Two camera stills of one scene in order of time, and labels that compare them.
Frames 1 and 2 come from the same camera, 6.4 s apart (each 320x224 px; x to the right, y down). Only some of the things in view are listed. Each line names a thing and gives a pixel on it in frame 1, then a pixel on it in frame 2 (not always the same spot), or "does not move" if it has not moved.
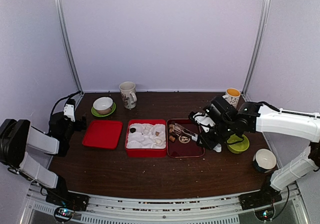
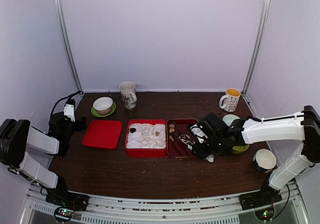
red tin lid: [103, 134] does not move
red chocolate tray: [184, 147] does not move
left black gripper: [79, 126] does not move
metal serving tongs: [180, 129] -> [182, 138]
